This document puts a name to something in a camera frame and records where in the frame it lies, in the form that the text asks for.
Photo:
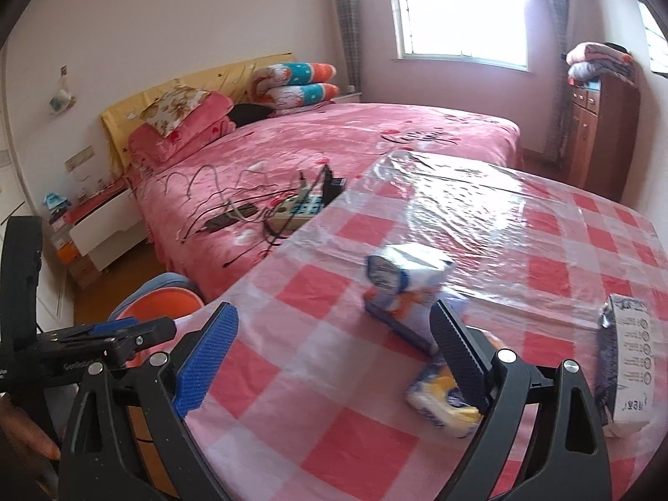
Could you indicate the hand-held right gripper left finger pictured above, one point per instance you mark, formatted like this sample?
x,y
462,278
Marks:
x,y
206,360

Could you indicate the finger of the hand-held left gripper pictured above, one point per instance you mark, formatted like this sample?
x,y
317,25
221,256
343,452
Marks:
x,y
151,331

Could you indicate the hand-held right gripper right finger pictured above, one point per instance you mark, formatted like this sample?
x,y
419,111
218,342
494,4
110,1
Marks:
x,y
459,360

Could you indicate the orange plastic bucket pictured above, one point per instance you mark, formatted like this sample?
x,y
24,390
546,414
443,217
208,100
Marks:
x,y
156,305

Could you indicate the yellow and white packet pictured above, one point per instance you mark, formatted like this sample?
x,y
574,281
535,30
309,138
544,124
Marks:
x,y
438,396

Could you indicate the white and blue tissue pack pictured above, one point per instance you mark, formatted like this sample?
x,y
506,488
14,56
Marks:
x,y
412,271

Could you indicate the white carton with blue print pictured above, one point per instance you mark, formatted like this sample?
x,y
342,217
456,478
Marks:
x,y
631,365

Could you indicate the person's left hand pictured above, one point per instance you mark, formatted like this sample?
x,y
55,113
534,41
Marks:
x,y
26,428

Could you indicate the orange box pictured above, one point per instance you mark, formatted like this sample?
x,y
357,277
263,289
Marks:
x,y
68,255

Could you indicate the blue round container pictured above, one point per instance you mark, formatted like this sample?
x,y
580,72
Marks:
x,y
167,279

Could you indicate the white nightstand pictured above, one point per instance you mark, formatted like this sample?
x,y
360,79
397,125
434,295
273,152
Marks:
x,y
104,229

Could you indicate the red checked plastic tablecloth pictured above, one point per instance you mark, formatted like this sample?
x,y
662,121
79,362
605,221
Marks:
x,y
313,376

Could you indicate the black power brick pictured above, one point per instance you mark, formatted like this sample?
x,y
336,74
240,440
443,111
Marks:
x,y
224,219

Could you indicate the beige power strip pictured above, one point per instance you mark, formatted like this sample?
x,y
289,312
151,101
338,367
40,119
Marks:
x,y
297,211

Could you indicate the pink folded blanket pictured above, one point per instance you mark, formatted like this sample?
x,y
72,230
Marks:
x,y
177,141

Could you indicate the black plug adapter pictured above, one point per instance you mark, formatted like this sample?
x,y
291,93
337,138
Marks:
x,y
331,185

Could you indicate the floral pillow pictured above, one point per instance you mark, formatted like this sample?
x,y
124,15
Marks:
x,y
175,107

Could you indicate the black cloth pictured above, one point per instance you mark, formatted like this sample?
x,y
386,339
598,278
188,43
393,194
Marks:
x,y
250,115

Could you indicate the bed with pink bedspread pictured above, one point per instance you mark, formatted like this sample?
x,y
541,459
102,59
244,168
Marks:
x,y
339,141

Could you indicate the brown wooden cabinet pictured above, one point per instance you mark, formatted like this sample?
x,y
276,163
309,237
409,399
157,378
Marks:
x,y
600,141

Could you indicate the yellow headboard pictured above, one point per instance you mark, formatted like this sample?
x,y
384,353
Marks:
x,y
209,75

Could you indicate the small white bedside table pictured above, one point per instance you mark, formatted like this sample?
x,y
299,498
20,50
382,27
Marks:
x,y
348,97

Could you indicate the grey checked curtain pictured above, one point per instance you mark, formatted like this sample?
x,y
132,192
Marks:
x,y
347,21
558,62

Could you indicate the folded blankets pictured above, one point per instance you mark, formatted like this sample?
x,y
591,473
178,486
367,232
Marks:
x,y
600,62

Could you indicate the large window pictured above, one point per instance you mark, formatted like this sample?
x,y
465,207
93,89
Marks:
x,y
459,5

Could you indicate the side window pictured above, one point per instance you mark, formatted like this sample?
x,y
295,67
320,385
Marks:
x,y
655,42

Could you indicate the white wall socket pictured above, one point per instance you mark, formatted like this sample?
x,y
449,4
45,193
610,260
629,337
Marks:
x,y
78,159

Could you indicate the small wall hanging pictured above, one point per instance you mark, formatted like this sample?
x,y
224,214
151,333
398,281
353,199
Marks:
x,y
62,96

